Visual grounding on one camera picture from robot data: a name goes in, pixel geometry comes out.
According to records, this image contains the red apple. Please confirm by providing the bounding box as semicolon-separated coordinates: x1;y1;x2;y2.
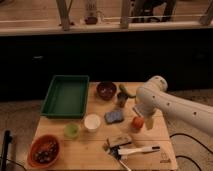
131;116;144;130

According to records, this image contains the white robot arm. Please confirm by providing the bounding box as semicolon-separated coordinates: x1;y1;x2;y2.
135;76;213;136

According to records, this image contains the dark metal cup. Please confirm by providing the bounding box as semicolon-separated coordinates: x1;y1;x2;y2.
117;92;128;108

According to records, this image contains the white paper cup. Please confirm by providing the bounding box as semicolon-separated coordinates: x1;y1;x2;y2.
84;114;101;132

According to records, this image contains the small green cup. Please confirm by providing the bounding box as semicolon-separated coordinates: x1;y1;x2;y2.
64;123;79;138

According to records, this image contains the small wooden block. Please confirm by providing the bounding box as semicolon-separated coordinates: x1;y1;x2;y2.
107;134;132;147

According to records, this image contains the blue sponge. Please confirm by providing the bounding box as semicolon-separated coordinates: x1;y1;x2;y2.
104;111;124;124

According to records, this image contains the small wooden table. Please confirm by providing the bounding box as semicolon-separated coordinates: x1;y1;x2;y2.
33;82;177;171

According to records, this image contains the green cucumber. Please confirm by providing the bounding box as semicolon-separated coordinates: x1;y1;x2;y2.
119;84;136;98

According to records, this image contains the dark red bowl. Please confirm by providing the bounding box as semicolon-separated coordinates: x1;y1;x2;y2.
96;81;117;101

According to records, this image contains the green plastic tray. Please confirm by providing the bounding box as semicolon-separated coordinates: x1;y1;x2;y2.
41;75;89;119

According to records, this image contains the orange bowl with contents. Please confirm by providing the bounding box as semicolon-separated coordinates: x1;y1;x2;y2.
27;135;60;169

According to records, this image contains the black stand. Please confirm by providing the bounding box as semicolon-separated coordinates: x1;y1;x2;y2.
0;130;12;171

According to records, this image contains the white handled brush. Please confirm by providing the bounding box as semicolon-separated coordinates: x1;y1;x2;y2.
118;146;160;155

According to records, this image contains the black cable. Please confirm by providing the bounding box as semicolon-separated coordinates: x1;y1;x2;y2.
169;132;213;171

